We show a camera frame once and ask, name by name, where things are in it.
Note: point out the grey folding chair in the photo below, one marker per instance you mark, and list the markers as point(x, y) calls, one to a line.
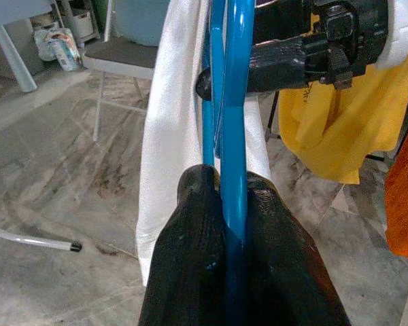
point(122, 54)

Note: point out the yellow shirt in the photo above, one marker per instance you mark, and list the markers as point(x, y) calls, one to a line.
point(343, 136)

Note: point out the blue plastic clothes hanger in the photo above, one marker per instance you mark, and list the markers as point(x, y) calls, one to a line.
point(233, 153)

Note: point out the orange shirt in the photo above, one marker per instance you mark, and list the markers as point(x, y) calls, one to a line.
point(404, 203)

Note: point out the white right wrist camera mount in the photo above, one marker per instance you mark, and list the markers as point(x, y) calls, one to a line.
point(401, 30)

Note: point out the light grey folding table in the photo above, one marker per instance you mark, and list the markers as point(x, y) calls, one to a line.
point(27, 239)

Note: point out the white printed plastic bag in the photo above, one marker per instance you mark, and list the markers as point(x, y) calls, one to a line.
point(59, 47)

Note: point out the light blue back cushion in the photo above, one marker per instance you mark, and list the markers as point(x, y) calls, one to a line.
point(139, 20)

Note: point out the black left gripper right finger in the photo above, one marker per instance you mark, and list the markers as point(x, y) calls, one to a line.
point(282, 271)

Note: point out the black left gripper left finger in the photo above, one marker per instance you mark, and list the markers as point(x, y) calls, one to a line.
point(187, 265)

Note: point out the small white plastic table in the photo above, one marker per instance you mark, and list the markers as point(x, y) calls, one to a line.
point(13, 10)

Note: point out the white shirt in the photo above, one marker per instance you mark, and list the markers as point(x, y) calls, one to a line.
point(170, 119)

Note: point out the white drawer storage shelf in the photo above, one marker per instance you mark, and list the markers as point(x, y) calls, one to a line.
point(81, 23)

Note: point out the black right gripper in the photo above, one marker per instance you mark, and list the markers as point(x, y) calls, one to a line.
point(353, 34)

